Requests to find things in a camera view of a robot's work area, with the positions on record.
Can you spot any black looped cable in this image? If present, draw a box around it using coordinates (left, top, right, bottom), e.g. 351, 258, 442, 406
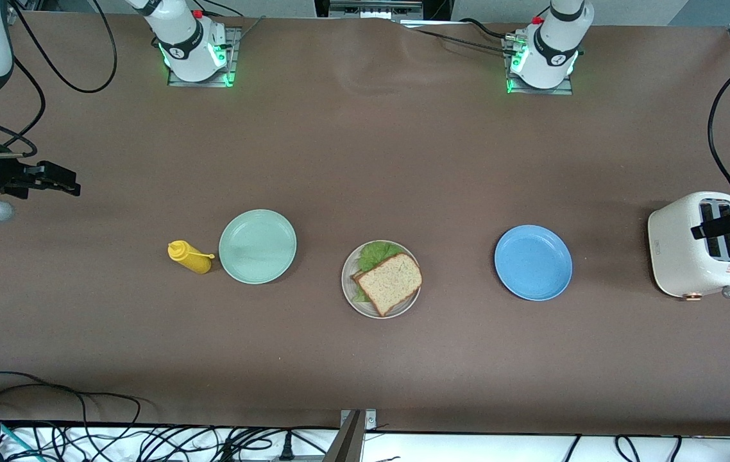
0, 371, 142, 462

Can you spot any beige plate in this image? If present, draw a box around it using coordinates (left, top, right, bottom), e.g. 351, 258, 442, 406
341, 240, 422, 320

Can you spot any black base cable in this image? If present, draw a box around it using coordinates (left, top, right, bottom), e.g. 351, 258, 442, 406
403, 18, 520, 57

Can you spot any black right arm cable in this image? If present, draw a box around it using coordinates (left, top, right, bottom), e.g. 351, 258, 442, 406
0, 0, 119, 158

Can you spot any black equipment box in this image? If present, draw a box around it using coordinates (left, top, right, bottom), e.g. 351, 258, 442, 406
314, 0, 455, 21

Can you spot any blue plate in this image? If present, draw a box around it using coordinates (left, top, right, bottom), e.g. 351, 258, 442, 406
494, 225, 573, 302

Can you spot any brown table cover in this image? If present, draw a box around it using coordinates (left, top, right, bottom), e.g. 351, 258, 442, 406
0, 12, 730, 438

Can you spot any yellow mustard squeeze bottle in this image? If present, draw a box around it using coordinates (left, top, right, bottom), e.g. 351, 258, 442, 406
167, 240, 216, 275

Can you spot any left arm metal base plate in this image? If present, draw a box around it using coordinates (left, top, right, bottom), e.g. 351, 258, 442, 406
503, 35, 574, 96

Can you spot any mint green plate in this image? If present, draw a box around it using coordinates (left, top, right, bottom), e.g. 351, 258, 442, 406
218, 209, 298, 285

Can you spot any grey metal bracket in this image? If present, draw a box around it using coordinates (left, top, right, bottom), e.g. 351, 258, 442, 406
323, 409, 378, 462

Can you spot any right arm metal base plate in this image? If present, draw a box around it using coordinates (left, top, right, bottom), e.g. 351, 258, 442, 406
167, 27, 239, 88

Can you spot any white toaster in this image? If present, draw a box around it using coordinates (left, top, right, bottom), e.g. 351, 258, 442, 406
647, 191, 730, 301

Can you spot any green lettuce leaf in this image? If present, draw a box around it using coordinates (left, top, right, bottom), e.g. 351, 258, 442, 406
351, 241, 405, 304

